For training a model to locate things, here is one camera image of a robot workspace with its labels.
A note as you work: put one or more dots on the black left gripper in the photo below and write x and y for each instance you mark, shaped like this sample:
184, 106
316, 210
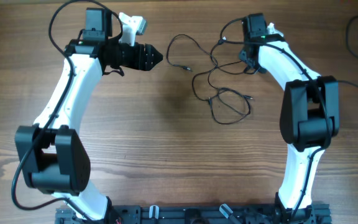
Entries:
142, 58

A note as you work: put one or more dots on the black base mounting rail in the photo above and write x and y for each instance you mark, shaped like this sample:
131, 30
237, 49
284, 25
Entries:
256, 213

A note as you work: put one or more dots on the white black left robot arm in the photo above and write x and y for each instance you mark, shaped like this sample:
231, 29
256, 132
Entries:
52, 157

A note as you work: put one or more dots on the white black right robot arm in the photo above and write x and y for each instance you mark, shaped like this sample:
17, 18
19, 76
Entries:
309, 116

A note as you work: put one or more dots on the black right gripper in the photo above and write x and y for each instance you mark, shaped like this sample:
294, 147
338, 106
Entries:
247, 56

